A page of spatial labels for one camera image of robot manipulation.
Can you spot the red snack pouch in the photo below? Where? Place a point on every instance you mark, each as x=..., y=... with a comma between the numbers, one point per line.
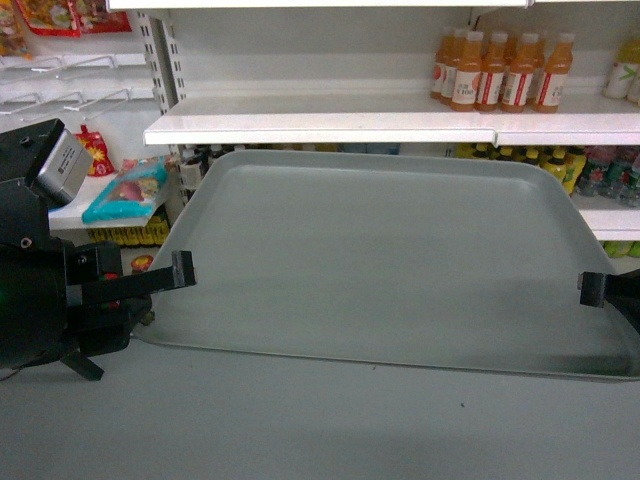
x=95, y=145

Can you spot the grey rectangular serving tray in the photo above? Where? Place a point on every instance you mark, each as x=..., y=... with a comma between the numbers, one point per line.
x=413, y=261

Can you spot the white middle shelf board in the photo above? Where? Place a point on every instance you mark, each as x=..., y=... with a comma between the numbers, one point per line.
x=389, y=118

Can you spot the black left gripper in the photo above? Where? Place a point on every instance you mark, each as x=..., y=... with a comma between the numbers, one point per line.
x=116, y=304

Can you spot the orange juice bottle C100 label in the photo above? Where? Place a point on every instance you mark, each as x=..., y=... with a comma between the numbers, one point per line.
x=468, y=73

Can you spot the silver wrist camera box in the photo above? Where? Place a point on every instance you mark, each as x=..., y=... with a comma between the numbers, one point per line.
x=65, y=167

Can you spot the teal snack bag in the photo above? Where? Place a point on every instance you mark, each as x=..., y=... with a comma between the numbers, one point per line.
x=137, y=191

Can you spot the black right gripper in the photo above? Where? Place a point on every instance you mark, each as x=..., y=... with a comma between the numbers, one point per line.
x=621, y=291

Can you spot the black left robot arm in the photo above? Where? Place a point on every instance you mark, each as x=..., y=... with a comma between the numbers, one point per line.
x=61, y=302

